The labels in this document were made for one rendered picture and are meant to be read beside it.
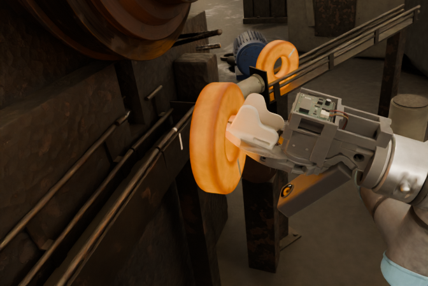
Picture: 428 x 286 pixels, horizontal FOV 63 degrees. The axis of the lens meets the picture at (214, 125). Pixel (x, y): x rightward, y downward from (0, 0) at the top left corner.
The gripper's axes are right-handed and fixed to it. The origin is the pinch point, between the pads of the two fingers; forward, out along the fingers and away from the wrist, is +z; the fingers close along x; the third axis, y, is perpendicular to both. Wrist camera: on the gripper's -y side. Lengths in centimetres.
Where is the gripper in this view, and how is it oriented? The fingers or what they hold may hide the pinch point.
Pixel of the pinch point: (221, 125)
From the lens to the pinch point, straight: 48.2
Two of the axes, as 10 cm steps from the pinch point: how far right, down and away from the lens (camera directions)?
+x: -3.4, 4.9, -8.0
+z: -9.3, -3.0, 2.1
